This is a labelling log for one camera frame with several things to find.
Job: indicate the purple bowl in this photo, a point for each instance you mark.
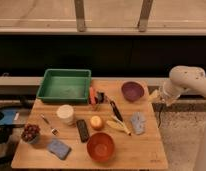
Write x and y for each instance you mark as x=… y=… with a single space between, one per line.
x=132 y=91

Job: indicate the green plastic tray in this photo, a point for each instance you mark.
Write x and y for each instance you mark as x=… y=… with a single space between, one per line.
x=65 y=86

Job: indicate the yellow banana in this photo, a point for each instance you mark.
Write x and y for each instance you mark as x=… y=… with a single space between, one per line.
x=116 y=124

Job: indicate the white cylindrical container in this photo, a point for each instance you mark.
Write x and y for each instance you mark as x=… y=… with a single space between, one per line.
x=66 y=114

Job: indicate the bunch of red grapes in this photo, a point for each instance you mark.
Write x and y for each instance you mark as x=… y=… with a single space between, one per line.
x=31 y=133

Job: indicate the black handled knife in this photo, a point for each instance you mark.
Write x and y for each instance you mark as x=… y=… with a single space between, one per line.
x=115 y=110

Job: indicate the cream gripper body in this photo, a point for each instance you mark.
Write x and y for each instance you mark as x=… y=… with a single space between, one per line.
x=155 y=96

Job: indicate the red bowl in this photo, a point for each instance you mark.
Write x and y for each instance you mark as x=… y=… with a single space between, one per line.
x=100 y=147

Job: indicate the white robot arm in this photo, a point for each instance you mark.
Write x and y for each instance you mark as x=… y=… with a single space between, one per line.
x=182 y=79

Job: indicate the black remote control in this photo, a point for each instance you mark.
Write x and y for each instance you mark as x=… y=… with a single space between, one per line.
x=83 y=130

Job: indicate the small black toy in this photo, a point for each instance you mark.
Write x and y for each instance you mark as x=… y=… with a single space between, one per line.
x=100 y=97

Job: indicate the orange carrot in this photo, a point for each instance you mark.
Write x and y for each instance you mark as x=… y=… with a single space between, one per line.
x=92 y=96

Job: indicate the light blue cloth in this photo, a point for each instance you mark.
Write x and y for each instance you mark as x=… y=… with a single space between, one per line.
x=138 y=123

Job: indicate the blue sponge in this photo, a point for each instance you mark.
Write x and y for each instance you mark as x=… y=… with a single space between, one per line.
x=58 y=148

